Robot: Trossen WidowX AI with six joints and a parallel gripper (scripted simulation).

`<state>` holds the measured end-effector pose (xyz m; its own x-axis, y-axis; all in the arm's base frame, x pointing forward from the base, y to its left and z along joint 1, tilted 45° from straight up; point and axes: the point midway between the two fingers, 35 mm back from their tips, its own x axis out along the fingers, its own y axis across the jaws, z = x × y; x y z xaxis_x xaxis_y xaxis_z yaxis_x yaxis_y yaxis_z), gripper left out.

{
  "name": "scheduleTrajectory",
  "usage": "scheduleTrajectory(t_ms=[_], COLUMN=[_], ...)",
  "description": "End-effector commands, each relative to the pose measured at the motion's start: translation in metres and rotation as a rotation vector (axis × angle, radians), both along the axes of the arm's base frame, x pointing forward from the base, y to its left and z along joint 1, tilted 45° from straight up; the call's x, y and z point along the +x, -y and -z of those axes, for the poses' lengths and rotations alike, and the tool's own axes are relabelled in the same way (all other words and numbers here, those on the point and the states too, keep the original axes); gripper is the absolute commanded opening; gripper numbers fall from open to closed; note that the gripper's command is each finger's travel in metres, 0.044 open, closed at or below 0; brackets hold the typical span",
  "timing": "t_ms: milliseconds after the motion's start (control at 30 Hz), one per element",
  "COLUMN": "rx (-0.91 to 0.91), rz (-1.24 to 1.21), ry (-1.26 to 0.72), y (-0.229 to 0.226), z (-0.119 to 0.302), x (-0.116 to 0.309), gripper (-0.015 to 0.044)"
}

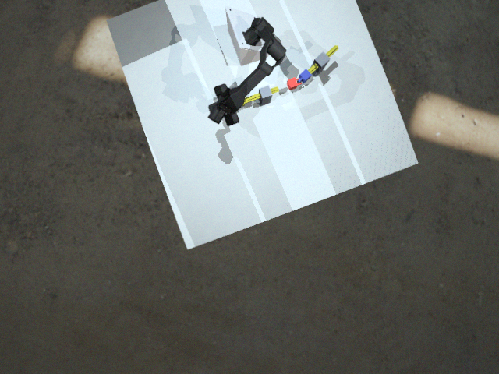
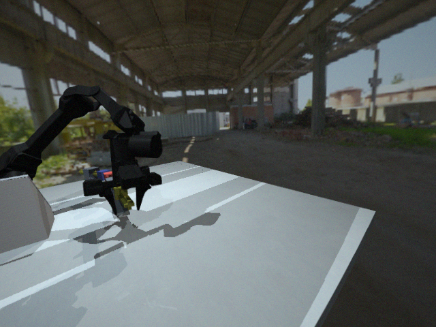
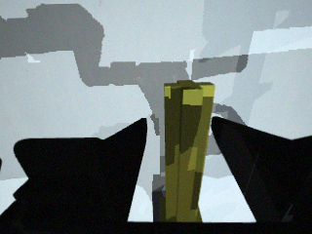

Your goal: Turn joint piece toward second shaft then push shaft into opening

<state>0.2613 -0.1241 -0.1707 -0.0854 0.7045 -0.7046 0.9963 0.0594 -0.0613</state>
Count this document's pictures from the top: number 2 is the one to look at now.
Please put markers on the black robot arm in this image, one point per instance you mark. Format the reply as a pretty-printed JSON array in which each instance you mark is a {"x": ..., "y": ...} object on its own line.
[{"x": 23, "y": 159}]

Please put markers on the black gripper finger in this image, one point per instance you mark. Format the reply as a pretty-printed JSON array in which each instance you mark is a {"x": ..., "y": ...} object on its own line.
[
  {"x": 110, "y": 199},
  {"x": 140, "y": 192}
]

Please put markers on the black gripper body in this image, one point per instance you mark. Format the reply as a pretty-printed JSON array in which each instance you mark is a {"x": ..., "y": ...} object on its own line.
[{"x": 95, "y": 186}]

